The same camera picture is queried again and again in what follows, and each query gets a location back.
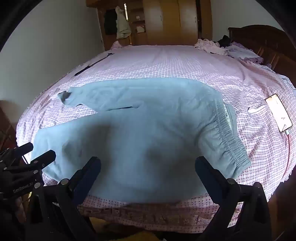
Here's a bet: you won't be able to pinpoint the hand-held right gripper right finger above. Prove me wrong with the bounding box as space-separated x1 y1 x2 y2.
195 156 273 241

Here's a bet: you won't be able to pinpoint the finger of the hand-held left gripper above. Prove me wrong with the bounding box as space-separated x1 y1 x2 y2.
5 142 34 160
24 150 57 173

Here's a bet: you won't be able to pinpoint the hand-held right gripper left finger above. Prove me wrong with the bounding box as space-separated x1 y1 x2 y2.
28 156 102 241

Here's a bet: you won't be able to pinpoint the light blue pants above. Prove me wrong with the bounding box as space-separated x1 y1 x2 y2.
32 77 252 202

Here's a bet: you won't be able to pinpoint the wooden bedside cabinet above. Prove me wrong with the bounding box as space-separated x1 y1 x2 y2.
0 100 18 151

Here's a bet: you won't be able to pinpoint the yellow cloth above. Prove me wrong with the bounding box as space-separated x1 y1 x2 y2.
88 217 163 241

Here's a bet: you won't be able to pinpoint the white smartphone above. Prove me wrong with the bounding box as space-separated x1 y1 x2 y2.
265 94 293 133

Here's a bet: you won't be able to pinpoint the black telescopic rod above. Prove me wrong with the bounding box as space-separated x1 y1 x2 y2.
74 53 114 77

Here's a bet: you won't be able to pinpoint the bed with pink checked sheet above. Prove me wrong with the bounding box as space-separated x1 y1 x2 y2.
15 44 296 232

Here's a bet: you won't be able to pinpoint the pile of pink clothes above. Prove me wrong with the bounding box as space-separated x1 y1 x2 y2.
194 39 228 55

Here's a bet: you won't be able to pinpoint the black clothes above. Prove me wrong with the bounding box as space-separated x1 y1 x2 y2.
216 35 232 47

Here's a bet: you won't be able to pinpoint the dark wooden headboard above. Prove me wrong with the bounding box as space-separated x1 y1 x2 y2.
228 25 296 77

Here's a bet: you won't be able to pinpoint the dark hanging garment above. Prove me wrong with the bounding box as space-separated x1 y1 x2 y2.
104 9 118 36

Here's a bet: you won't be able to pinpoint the pale green hanging garment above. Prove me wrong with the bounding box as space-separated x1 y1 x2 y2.
115 6 132 39

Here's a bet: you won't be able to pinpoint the wooden wardrobe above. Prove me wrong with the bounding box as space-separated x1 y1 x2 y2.
87 0 213 51

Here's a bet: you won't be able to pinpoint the red charging cable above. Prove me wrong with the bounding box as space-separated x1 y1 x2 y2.
284 130 293 181

